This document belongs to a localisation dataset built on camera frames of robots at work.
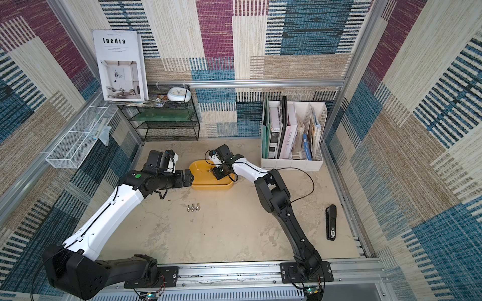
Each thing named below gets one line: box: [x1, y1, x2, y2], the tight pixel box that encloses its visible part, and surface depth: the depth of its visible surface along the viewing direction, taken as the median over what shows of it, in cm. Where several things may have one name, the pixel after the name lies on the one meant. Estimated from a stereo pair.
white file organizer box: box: [260, 100, 328, 172], surface depth 101 cm
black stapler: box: [325, 204, 338, 242], surface depth 85 cm
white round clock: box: [166, 86, 192, 103], surface depth 91 cm
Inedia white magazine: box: [92, 29, 149, 101], surface depth 79 cm
